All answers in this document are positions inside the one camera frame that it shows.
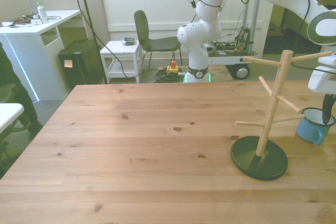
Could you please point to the person in dark clothes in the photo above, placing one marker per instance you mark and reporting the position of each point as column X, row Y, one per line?
column 10, row 77

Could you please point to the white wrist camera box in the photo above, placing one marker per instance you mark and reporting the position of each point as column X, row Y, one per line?
column 329, row 60

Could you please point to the black chair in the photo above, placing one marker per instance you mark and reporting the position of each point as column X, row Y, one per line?
column 141, row 30

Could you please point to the orange sticky note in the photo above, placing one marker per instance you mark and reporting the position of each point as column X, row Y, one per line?
column 68, row 63

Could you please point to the yellow emergency stop button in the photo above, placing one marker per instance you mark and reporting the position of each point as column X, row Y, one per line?
column 172, row 69

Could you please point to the black tripod pole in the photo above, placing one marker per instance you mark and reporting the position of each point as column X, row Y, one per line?
column 89, row 16

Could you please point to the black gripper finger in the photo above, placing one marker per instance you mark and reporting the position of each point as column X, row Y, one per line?
column 327, row 108

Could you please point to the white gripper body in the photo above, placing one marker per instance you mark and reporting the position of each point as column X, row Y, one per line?
column 323, row 83

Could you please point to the grey handheld device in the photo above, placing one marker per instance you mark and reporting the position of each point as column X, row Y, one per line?
column 128, row 41

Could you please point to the electronics wiring bundle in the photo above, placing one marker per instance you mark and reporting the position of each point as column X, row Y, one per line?
column 244, row 37

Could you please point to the wheeled aluminium cart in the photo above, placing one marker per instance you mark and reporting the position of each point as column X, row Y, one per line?
column 236, row 60

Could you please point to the wooden mug tree black base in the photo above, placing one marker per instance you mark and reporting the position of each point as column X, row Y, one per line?
column 270, row 169

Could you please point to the white rounded table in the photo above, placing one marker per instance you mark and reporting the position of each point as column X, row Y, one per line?
column 8, row 113

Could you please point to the black cabinet box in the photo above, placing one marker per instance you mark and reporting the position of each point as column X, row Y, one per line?
column 81, row 64

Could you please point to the white side table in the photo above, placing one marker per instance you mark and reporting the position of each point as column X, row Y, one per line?
column 118, row 48

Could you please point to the clear plastic bottle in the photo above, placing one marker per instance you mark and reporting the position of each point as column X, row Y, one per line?
column 42, row 14

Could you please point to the small white box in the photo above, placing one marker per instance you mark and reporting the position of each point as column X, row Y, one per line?
column 36, row 21

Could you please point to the blue enamel mug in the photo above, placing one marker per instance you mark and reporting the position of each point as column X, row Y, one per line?
column 307, row 129

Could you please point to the white desk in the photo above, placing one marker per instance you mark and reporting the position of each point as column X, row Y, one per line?
column 21, row 51

